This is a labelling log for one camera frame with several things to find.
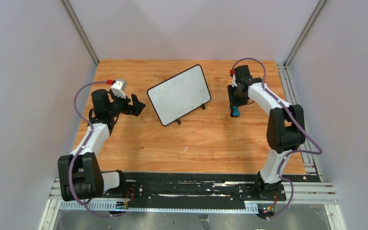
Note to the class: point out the aluminium frame rail front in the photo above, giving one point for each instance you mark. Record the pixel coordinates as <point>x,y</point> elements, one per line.
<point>308,205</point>

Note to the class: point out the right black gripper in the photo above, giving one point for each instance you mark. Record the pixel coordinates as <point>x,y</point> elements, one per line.
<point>232,96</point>

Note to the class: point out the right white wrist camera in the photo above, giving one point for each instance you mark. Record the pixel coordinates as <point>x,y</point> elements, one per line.
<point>234,84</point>

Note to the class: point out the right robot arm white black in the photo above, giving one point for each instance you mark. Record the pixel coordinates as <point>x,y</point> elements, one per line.
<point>285,124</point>

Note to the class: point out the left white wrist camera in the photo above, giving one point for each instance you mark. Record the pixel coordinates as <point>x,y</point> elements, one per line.
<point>118,88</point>

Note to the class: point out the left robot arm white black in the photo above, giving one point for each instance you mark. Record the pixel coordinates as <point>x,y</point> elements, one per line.
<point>80,175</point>

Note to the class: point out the blue black whiteboard eraser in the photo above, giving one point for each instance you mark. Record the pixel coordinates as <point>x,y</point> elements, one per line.
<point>237,113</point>

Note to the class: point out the left aluminium corner post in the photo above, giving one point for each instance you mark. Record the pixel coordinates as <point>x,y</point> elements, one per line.
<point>80,31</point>

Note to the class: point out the right aluminium side rail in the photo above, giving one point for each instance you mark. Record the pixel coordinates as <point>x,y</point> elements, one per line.
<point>290,90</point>

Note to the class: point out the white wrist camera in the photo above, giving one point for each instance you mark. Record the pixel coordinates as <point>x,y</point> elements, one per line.
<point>118,88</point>
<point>234,84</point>

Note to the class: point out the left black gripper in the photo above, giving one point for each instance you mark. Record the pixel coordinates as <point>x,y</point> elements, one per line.
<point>128,104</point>

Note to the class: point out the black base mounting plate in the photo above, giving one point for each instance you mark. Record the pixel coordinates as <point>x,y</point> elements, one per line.
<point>192,190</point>

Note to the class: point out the white whiteboard black frame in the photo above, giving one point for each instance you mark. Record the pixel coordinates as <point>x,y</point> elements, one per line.
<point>179,95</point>

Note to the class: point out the aluminium corner post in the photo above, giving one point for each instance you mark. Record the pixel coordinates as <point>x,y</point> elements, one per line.
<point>305,31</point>
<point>80,31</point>

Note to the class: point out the right aluminium corner post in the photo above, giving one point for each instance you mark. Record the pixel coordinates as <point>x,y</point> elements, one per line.
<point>305,31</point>

